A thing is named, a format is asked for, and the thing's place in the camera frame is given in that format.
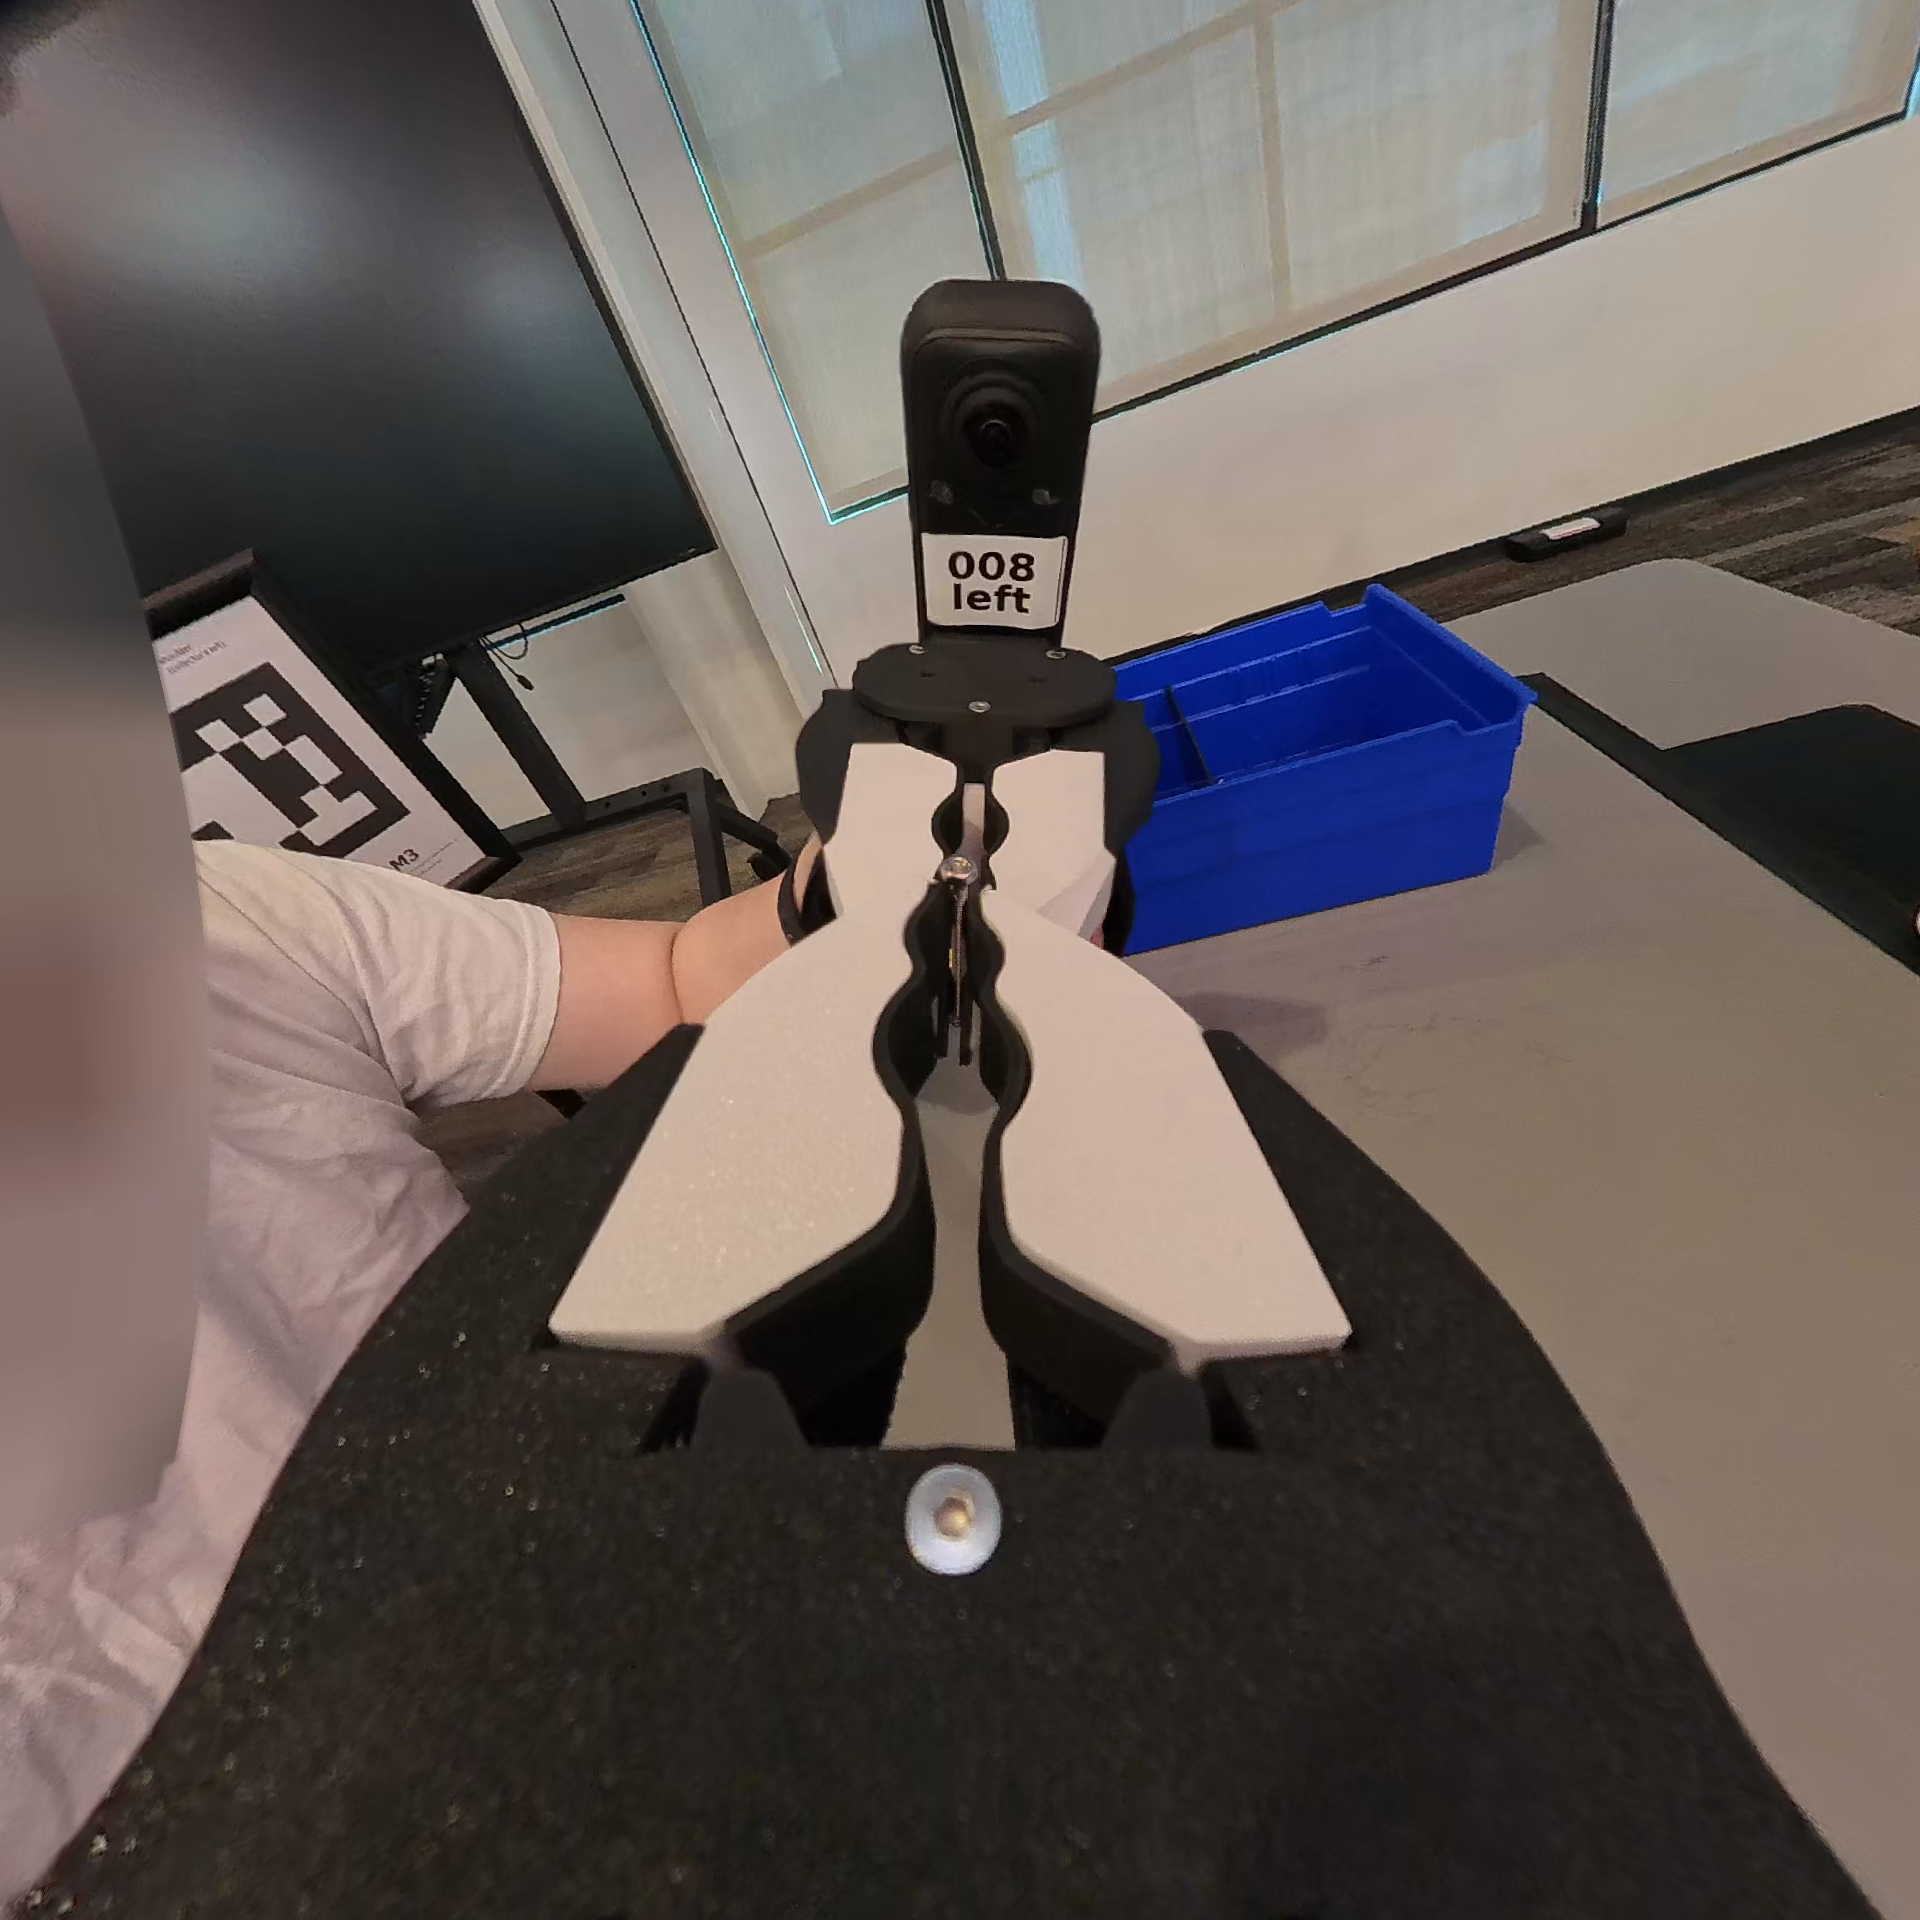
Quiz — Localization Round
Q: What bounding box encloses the framed marker sign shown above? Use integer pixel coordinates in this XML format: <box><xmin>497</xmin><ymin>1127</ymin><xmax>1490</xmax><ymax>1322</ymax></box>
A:
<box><xmin>141</xmin><ymin>545</ymin><xmax>522</xmax><ymax>898</ymax></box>

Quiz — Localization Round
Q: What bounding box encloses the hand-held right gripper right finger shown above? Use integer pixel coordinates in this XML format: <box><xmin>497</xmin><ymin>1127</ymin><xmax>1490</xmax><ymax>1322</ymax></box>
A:
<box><xmin>965</xmin><ymin>883</ymin><xmax>1351</xmax><ymax>1449</ymax></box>

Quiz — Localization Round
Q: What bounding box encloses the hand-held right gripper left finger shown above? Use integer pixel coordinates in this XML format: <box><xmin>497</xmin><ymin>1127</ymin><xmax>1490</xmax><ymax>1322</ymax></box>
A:
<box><xmin>545</xmin><ymin>881</ymin><xmax>949</xmax><ymax>1449</ymax></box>

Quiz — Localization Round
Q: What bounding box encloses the black display stand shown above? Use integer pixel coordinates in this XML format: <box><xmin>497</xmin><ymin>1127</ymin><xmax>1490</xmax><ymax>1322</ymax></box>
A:
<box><xmin>374</xmin><ymin>599</ymin><xmax>793</xmax><ymax>910</ymax></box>

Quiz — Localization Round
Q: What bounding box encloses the frosted grid window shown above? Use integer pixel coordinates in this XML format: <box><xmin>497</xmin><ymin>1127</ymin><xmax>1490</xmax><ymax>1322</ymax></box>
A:
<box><xmin>626</xmin><ymin>0</ymin><xmax>1920</xmax><ymax>524</ymax></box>

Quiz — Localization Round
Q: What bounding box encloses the large black display screen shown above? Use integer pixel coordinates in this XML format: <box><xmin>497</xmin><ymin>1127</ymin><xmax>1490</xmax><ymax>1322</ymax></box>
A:
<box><xmin>29</xmin><ymin>0</ymin><xmax>720</xmax><ymax>684</ymax></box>

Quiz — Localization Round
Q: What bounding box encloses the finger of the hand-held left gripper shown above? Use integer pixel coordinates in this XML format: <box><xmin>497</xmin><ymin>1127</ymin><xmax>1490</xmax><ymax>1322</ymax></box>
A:
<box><xmin>978</xmin><ymin>746</ymin><xmax>1127</xmax><ymax>950</ymax></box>
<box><xmin>823</xmin><ymin>741</ymin><xmax>984</xmax><ymax>943</ymax></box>

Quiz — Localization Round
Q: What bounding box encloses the blue plastic bin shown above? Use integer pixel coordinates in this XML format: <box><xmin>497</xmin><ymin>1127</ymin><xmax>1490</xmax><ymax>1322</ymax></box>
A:
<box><xmin>1110</xmin><ymin>581</ymin><xmax>1539</xmax><ymax>958</ymax></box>

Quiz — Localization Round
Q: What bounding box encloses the person's left forearm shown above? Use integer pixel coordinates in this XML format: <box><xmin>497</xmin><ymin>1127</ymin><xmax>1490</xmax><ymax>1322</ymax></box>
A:
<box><xmin>545</xmin><ymin>862</ymin><xmax>823</xmax><ymax>1098</ymax></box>

